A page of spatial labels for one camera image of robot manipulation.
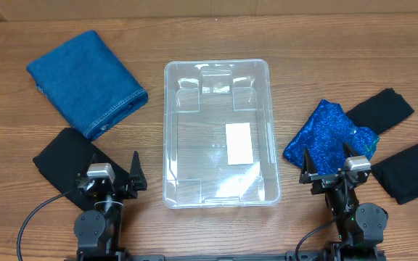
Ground black cloth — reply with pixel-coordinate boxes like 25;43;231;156
33;128;129;211
372;144;418;204
346;88;414;135

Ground clear plastic storage bin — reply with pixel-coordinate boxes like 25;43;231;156
163;59;282;209

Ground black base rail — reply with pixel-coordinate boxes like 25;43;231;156
75;251;387;261

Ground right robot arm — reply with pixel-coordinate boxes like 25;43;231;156
294;143;388;261

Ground white label in bin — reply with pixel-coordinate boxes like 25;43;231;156
226;123;254;165

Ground blue glitter fabric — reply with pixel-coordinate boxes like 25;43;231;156
283;99;380;175

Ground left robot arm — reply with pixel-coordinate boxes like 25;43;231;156
74;152;147;260

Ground blue denim jeans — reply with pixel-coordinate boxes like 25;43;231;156
27;30;148;141

